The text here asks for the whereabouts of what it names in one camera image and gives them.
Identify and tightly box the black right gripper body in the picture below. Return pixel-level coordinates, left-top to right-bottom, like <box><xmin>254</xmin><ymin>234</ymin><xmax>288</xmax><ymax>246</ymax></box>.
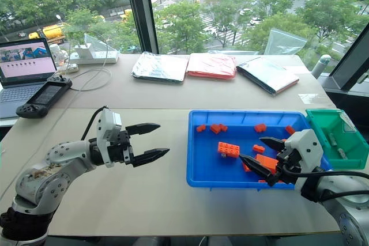
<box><xmin>276</xmin><ymin>145</ymin><xmax>301</xmax><ymax>186</ymax></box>

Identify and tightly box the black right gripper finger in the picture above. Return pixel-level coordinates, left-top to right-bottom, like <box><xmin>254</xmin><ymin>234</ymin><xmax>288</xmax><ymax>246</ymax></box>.
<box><xmin>239</xmin><ymin>154</ymin><xmax>279</xmax><ymax>187</ymax></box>
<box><xmin>259</xmin><ymin>137</ymin><xmax>287</xmax><ymax>153</ymax></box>

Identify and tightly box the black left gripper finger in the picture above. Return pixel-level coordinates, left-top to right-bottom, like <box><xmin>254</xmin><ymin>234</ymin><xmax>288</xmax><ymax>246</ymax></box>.
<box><xmin>131</xmin><ymin>147</ymin><xmax>171</xmax><ymax>168</ymax></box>
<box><xmin>125</xmin><ymin>123</ymin><xmax>161</xmax><ymax>136</ymax></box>

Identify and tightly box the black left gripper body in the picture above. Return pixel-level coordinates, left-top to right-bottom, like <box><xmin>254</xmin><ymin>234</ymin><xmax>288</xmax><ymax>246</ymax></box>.
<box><xmin>108</xmin><ymin>130</ymin><xmax>136</xmax><ymax>168</ymax></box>

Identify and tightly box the large orange block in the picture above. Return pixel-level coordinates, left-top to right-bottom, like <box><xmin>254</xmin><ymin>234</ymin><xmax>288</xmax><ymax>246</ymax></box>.
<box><xmin>255</xmin><ymin>154</ymin><xmax>280</xmax><ymax>173</ymax></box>

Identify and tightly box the green plastic bin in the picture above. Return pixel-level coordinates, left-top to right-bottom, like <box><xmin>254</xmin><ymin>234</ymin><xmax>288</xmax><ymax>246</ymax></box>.
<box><xmin>304</xmin><ymin>108</ymin><xmax>369</xmax><ymax>169</ymax></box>

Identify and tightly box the blue plastic tray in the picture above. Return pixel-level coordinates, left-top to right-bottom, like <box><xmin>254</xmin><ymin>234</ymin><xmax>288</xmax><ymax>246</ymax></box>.
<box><xmin>186</xmin><ymin>109</ymin><xmax>332</xmax><ymax>192</ymax></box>

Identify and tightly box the clear tape piece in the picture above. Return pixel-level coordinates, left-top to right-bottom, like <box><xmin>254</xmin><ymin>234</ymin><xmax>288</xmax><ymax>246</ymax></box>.
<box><xmin>298</xmin><ymin>93</ymin><xmax>325</xmax><ymax>104</ymax></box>

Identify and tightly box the silver packet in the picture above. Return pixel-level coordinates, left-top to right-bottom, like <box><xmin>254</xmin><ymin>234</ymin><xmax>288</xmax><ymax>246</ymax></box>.
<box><xmin>131</xmin><ymin>52</ymin><xmax>190</xmax><ymax>85</ymax></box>

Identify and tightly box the blue white packet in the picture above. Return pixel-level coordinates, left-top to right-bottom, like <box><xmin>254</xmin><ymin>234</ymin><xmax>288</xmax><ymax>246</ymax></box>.
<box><xmin>236</xmin><ymin>56</ymin><xmax>300</xmax><ymax>96</ymax></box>

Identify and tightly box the white power strip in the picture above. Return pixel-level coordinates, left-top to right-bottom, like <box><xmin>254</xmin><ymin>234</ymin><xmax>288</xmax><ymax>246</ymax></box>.
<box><xmin>69</xmin><ymin>51</ymin><xmax>119</xmax><ymax>65</ymax></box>

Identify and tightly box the white bottle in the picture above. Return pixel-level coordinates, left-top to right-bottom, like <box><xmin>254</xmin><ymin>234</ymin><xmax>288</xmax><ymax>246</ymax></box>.
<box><xmin>311</xmin><ymin>54</ymin><xmax>332</xmax><ymax>79</ymax></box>

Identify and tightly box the red packet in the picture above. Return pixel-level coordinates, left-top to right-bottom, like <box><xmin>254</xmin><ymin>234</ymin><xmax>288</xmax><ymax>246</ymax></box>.
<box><xmin>186</xmin><ymin>52</ymin><xmax>237</xmax><ymax>80</ymax></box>

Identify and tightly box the black handheld controller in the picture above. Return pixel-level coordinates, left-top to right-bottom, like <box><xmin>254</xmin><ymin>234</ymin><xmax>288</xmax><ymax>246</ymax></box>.
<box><xmin>16</xmin><ymin>75</ymin><xmax>73</xmax><ymax>119</ymax></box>

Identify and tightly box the white charger plug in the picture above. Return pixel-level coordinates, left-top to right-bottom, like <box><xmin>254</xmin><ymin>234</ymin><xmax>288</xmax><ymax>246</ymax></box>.
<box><xmin>74</xmin><ymin>43</ymin><xmax>93</xmax><ymax>58</ymax></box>

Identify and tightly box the clear zip bag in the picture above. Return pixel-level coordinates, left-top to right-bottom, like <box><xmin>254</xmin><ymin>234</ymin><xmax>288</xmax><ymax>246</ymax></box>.
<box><xmin>263</xmin><ymin>28</ymin><xmax>308</xmax><ymax>56</ymax></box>

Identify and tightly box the grey laptop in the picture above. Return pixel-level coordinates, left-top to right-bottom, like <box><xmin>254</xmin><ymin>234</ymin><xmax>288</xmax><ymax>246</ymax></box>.
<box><xmin>0</xmin><ymin>37</ymin><xmax>58</xmax><ymax>120</ymax></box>

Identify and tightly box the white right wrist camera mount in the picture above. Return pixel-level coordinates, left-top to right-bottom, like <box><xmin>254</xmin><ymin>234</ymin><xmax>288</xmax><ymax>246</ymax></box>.
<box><xmin>284</xmin><ymin>128</ymin><xmax>325</xmax><ymax>185</ymax></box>

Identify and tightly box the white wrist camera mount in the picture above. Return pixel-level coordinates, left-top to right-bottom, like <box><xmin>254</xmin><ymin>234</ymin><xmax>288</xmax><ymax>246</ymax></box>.
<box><xmin>284</xmin><ymin>128</ymin><xmax>325</xmax><ymax>185</ymax></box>
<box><xmin>96</xmin><ymin>109</ymin><xmax>123</xmax><ymax>168</ymax></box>

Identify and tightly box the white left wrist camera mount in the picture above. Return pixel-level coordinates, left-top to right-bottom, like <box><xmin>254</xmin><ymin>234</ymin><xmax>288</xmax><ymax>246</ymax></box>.
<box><xmin>96</xmin><ymin>109</ymin><xmax>123</xmax><ymax>168</ymax></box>

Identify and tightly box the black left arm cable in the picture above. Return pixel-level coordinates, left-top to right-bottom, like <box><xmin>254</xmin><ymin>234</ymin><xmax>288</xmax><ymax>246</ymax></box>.
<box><xmin>80</xmin><ymin>106</ymin><xmax>109</xmax><ymax>142</ymax></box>

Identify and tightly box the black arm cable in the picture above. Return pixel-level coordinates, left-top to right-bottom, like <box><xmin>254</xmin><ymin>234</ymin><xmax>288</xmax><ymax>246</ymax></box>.
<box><xmin>281</xmin><ymin>164</ymin><xmax>369</xmax><ymax>182</ymax></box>
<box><xmin>80</xmin><ymin>106</ymin><xmax>109</xmax><ymax>142</ymax></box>

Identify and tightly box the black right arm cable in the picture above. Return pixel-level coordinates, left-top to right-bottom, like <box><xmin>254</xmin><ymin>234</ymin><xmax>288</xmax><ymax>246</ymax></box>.
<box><xmin>281</xmin><ymin>164</ymin><xmax>369</xmax><ymax>182</ymax></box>

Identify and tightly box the white cable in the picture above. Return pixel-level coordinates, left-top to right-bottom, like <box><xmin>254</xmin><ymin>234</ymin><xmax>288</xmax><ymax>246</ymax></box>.
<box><xmin>56</xmin><ymin>29</ymin><xmax>118</xmax><ymax>93</ymax></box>

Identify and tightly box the black slanted window frame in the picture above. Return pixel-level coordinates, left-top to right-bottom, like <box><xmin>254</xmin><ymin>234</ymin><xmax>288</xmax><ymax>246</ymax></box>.
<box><xmin>321</xmin><ymin>28</ymin><xmax>369</xmax><ymax>114</ymax></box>

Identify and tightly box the black window post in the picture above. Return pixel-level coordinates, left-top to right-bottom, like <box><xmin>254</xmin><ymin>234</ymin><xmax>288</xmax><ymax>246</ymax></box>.
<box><xmin>122</xmin><ymin>0</ymin><xmax>159</xmax><ymax>55</ymax></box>

